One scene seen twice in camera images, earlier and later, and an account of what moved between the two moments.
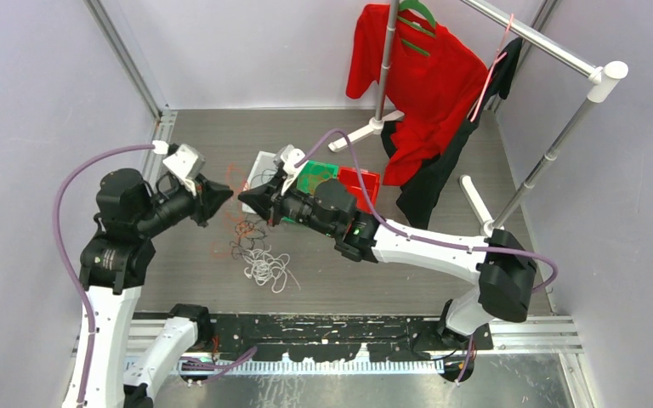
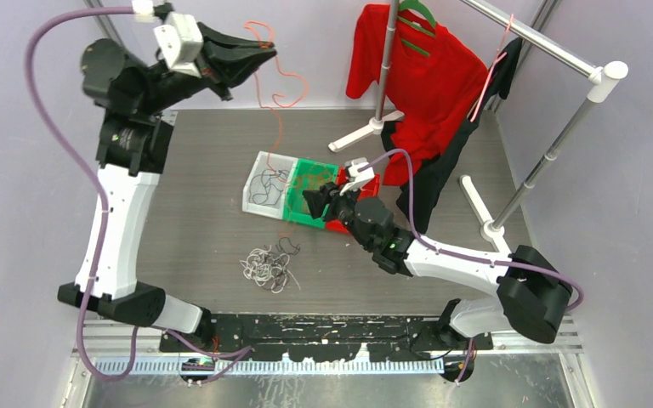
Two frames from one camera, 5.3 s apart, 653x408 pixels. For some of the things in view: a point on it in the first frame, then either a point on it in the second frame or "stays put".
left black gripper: x=210 y=195 → x=228 y=59
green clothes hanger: x=422 y=8 stays put
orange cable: x=225 y=212 → x=275 y=96
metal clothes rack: x=604 y=79 stays put
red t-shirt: x=435 y=81 stays put
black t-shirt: x=416 y=196 stays put
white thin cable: x=265 y=267 stays put
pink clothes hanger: x=498 y=55 stays put
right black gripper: x=267 y=201 → x=329 y=194
